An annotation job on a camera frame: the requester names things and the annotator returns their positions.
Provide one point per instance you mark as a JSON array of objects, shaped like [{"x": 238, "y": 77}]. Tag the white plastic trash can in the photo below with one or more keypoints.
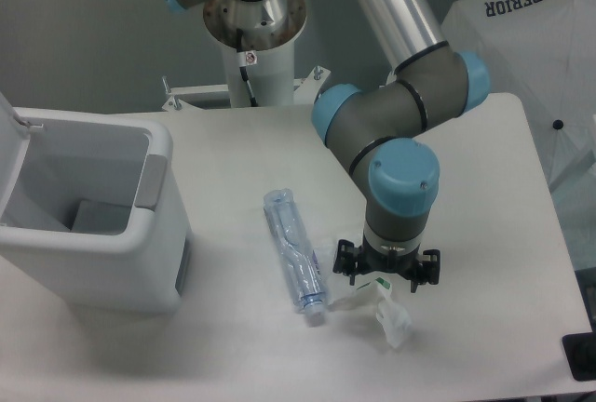
[{"x": 90, "y": 208}]

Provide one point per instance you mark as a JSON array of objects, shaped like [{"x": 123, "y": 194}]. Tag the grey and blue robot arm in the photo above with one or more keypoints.
[{"x": 373, "y": 135}]

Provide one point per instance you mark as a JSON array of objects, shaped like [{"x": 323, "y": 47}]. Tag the white umbrella with navy lettering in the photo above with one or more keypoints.
[{"x": 542, "y": 51}]

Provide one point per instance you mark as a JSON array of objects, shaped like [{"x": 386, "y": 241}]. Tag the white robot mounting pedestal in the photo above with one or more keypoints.
[{"x": 257, "y": 40}]

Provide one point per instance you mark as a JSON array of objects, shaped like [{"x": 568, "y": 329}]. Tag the black device at table edge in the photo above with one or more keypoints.
[{"x": 580, "y": 353}]

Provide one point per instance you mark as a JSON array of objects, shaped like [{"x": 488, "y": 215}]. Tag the crushed clear plastic bottle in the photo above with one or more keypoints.
[{"x": 297, "y": 257}]

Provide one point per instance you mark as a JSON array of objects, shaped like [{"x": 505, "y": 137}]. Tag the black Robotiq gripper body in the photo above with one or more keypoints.
[{"x": 370, "y": 260}]

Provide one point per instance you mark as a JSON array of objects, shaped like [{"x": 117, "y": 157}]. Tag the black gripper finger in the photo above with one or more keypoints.
[
  {"x": 426, "y": 271},
  {"x": 348, "y": 260}
]

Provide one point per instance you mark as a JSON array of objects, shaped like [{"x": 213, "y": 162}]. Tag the white plastic wrapper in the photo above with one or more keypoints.
[{"x": 371, "y": 293}]

